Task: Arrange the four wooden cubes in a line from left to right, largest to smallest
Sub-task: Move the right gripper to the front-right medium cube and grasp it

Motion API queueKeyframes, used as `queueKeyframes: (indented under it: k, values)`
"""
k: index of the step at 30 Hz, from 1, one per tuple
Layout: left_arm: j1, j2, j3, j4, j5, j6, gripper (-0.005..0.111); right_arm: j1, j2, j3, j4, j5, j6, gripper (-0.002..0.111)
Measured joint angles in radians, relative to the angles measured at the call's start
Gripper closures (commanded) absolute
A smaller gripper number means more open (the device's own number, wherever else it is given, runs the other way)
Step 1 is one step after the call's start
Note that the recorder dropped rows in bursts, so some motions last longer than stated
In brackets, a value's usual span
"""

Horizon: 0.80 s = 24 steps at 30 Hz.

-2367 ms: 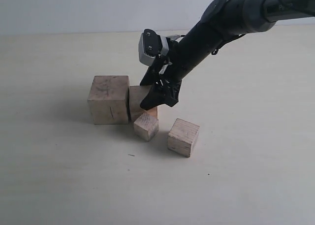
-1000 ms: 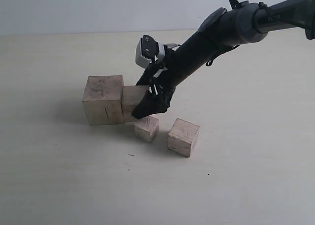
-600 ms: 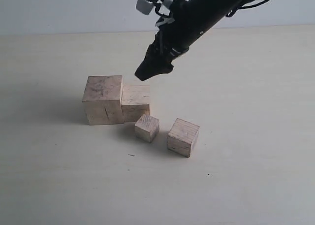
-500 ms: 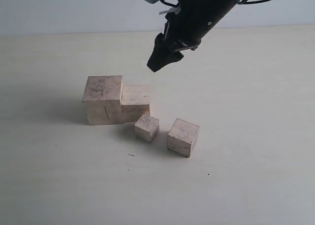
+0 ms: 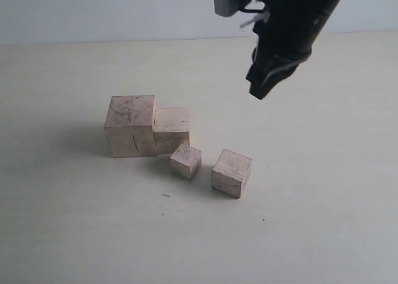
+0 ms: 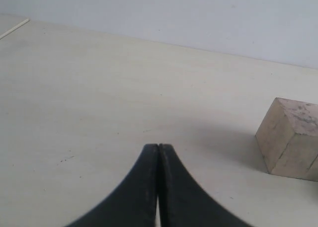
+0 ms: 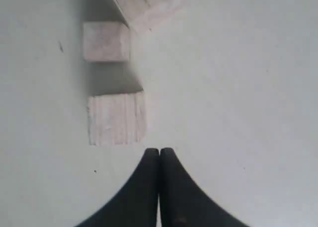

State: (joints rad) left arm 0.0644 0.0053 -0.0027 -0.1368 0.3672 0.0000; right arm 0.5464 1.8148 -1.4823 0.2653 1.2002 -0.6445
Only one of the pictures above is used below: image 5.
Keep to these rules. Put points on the smallest wooden cube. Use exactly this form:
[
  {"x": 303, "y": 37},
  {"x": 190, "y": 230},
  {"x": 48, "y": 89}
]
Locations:
[{"x": 185, "y": 161}]

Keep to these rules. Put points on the second largest wooden cube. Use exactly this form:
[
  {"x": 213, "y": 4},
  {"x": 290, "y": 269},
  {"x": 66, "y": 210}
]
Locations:
[{"x": 171, "y": 129}]

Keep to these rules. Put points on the third largest wooden cube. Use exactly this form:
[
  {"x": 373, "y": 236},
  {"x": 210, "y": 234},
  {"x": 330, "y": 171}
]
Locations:
[{"x": 231, "y": 173}]

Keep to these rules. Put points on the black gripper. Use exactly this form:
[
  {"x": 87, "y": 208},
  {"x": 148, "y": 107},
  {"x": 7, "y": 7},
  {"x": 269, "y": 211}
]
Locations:
[{"x": 285, "y": 40}]

